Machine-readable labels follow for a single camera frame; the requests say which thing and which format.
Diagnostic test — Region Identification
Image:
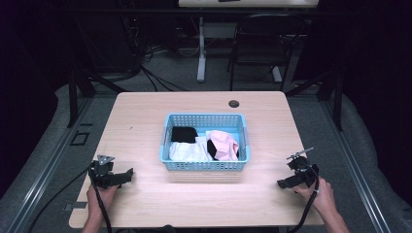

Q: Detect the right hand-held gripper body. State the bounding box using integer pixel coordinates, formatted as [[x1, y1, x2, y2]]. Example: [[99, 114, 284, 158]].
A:
[[286, 147, 320, 188]]

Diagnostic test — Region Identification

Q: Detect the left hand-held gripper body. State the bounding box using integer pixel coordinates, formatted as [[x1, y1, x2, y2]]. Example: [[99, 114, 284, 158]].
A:
[[87, 154, 125, 189]]

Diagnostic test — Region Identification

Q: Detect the white cloth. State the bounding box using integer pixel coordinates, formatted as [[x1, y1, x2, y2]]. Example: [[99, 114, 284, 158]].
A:
[[168, 136, 213, 163]]

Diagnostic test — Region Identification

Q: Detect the black cloth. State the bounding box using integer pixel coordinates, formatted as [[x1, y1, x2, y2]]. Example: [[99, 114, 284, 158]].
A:
[[170, 126, 199, 145]]

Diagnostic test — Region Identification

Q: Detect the pink cloth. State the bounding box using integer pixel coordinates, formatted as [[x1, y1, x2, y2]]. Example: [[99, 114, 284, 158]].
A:
[[205, 129, 240, 162]]

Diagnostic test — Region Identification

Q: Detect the blue plastic basket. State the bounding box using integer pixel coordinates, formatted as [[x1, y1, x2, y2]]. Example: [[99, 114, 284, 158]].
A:
[[158, 113, 252, 172]]

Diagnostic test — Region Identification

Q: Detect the person's left hand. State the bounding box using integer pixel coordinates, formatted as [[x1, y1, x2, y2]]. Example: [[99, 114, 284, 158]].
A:
[[86, 184, 120, 216]]

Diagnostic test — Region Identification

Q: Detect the person's right hand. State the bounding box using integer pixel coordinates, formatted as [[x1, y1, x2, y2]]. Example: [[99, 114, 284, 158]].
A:
[[292, 177, 336, 217]]

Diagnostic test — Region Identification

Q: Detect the black metal stand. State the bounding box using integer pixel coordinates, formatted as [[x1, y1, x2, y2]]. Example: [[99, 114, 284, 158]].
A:
[[285, 64, 345, 132], [66, 18, 129, 129]]

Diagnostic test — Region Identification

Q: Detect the black folding chair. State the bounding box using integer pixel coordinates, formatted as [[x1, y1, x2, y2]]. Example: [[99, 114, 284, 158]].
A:
[[226, 13, 307, 92]]

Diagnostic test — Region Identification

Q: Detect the white desk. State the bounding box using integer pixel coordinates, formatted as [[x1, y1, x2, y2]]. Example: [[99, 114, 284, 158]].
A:
[[178, 0, 320, 83]]

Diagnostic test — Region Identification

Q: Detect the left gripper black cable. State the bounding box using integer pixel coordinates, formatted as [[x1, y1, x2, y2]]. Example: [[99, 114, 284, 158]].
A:
[[27, 163, 114, 233]]

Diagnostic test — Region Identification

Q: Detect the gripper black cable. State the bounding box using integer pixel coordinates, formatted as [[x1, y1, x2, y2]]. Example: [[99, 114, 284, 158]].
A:
[[27, 163, 114, 233], [286, 176, 322, 233]]

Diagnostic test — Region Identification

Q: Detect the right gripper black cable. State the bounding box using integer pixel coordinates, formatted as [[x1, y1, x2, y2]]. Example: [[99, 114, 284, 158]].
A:
[[286, 176, 322, 233]]

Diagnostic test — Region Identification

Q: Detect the bundle of floor cables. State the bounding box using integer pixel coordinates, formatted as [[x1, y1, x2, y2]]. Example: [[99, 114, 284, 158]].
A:
[[120, 13, 200, 92]]

